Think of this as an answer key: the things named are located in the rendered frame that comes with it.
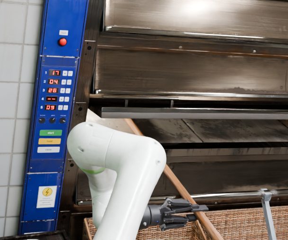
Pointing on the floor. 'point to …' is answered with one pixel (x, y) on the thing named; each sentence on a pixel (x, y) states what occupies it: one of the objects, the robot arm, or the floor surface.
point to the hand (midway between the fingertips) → (197, 212)
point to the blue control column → (78, 18)
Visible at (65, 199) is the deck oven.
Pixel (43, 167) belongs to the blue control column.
